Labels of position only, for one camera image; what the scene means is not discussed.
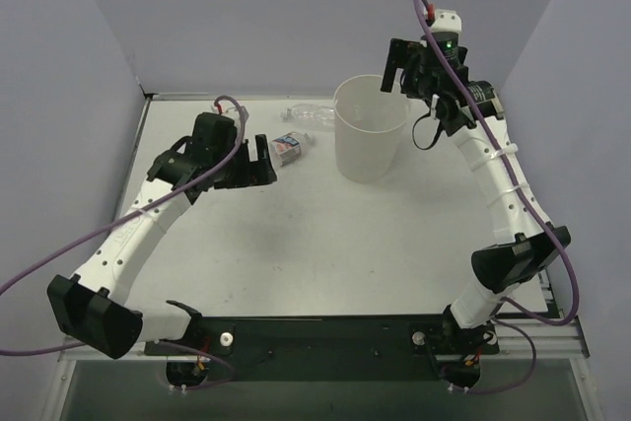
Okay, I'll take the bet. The red white label bottle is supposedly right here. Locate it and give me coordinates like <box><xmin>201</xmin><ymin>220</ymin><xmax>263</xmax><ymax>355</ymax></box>
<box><xmin>269</xmin><ymin>131</ymin><xmax>316</xmax><ymax>171</ymax></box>

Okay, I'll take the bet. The clear unlabelled plastic bottle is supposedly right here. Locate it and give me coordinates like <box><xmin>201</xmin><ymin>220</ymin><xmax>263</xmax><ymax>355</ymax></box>
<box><xmin>280</xmin><ymin>103</ymin><xmax>335</xmax><ymax>132</ymax></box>

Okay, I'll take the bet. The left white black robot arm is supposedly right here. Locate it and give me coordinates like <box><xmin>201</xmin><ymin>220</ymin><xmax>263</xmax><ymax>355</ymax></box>
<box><xmin>46</xmin><ymin>112</ymin><xmax>277</xmax><ymax>359</ymax></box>

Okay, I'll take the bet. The white paper bin cup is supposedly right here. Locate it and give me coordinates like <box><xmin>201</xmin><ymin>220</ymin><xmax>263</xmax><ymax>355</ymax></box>
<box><xmin>333</xmin><ymin>75</ymin><xmax>410</xmax><ymax>183</ymax></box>

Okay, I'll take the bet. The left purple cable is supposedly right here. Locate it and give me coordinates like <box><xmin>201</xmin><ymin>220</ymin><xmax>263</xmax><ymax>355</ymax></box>
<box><xmin>0</xmin><ymin>95</ymin><xmax>247</xmax><ymax>392</ymax></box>

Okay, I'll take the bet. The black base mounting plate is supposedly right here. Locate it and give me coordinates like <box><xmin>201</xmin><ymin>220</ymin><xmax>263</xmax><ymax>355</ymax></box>
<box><xmin>145</xmin><ymin>315</ymin><xmax>499</xmax><ymax>382</ymax></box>

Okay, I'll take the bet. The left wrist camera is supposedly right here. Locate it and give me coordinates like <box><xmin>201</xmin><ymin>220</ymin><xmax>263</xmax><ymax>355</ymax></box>
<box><xmin>212</xmin><ymin>101</ymin><xmax>249</xmax><ymax>134</ymax></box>

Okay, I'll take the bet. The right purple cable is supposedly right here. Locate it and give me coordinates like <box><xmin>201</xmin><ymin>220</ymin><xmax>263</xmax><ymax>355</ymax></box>
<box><xmin>412</xmin><ymin>0</ymin><xmax>581</xmax><ymax>395</ymax></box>

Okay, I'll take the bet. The purple cable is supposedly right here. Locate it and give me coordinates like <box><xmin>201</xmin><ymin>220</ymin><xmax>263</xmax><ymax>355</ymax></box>
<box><xmin>0</xmin><ymin>95</ymin><xmax>247</xmax><ymax>392</ymax></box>
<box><xmin>412</xmin><ymin>0</ymin><xmax>581</xmax><ymax>395</ymax></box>

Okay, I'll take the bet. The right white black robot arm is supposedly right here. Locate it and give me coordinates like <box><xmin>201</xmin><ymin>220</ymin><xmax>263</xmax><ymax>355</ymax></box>
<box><xmin>381</xmin><ymin>32</ymin><xmax>571</xmax><ymax>335</ymax></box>

